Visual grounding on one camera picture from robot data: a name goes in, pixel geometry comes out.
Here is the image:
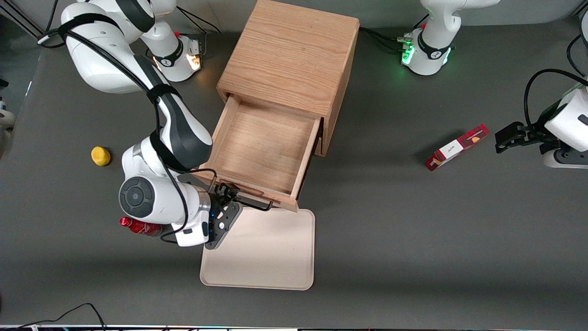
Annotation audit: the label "red and white carton box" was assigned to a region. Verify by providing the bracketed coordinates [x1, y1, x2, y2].
[425, 124, 490, 172]

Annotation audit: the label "wooden drawer cabinet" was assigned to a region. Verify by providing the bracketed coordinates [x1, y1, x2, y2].
[216, 0, 360, 157]

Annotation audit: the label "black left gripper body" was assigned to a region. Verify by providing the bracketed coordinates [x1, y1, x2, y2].
[523, 120, 562, 155]

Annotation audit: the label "black right arm base cables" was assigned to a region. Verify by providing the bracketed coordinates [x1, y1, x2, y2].
[175, 6, 221, 58]

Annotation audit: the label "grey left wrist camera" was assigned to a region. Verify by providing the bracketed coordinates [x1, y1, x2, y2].
[542, 147, 588, 170]

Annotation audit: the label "yellow lemon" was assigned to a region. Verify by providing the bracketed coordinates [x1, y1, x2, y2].
[91, 146, 112, 167]

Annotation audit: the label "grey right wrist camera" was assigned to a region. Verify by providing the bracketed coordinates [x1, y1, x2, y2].
[175, 220, 210, 248]

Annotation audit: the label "black left arm base cables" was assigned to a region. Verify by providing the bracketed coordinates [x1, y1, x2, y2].
[360, 14, 430, 54]

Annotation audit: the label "black cable along right arm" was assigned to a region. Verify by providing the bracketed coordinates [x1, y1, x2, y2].
[38, 0, 218, 245]

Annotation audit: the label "black cable at table edge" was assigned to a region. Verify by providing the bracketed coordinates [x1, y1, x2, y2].
[0, 303, 107, 331]

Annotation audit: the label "wooden drawer with black handle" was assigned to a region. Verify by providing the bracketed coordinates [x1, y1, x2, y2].
[192, 94, 323, 213]

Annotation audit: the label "black left arm looped cable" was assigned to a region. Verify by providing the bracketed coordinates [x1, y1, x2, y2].
[524, 33, 588, 130]

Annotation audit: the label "black arm base cables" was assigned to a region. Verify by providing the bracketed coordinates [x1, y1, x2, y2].
[175, 6, 221, 58]
[360, 14, 430, 54]

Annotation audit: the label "beige rectangular tray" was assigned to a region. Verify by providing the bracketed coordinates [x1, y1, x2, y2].
[200, 207, 316, 291]

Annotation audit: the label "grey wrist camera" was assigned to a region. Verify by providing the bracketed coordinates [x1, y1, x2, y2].
[175, 220, 210, 248]
[542, 147, 588, 170]

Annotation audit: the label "red soda bottle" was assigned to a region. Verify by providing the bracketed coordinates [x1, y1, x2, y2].
[119, 217, 163, 237]

